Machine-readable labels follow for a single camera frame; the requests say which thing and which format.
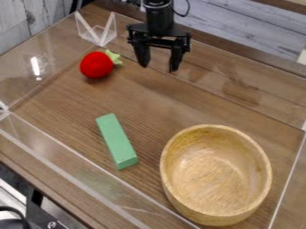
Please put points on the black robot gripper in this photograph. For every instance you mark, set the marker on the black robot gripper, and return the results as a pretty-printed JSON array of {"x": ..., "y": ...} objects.
[{"x": 158, "y": 33}]

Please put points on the red plush strawberry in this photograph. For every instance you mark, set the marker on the red plush strawberry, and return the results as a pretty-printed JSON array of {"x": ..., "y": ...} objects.
[{"x": 97, "y": 64}]

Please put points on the round wooden bowl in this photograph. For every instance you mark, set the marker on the round wooden bowl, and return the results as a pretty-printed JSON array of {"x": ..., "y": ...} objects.
[{"x": 216, "y": 174}]

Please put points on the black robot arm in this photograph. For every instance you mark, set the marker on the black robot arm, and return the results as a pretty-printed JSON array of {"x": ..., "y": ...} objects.
[{"x": 159, "y": 1}]

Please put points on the green rectangular block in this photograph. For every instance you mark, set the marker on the green rectangular block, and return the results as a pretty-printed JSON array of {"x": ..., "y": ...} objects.
[{"x": 117, "y": 142}]

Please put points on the clear acrylic enclosure wall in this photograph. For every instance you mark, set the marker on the clear acrylic enclosure wall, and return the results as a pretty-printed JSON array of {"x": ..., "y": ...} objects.
[{"x": 96, "y": 197}]

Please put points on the black table leg bracket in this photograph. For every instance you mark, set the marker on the black table leg bracket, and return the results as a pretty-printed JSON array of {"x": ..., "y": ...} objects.
[{"x": 39, "y": 218}]

